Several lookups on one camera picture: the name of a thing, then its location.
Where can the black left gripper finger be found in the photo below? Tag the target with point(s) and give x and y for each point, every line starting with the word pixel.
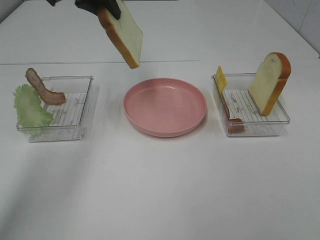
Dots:
pixel 113 8
pixel 91 6

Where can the white bread slice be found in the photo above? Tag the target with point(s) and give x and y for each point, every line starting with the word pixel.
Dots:
pixel 124 33
pixel 269 81

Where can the bacon strip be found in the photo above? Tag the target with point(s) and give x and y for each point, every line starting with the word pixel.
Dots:
pixel 49 97
pixel 235 125

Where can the green lettuce leaf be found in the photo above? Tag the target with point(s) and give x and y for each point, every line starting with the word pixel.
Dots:
pixel 31 116

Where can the pink round plate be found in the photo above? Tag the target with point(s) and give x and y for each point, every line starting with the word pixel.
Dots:
pixel 165 107

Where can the clear plastic left container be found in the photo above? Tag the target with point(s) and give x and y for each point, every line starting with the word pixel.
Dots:
pixel 71 120

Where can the clear plastic container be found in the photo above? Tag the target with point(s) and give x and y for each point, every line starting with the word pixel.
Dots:
pixel 242 106
pixel 71 120

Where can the yellow cheese slice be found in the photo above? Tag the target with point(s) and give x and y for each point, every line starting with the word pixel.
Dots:
pixel 220 80

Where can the clear plastic right container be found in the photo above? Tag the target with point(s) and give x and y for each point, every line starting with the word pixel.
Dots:
pixel 242 106

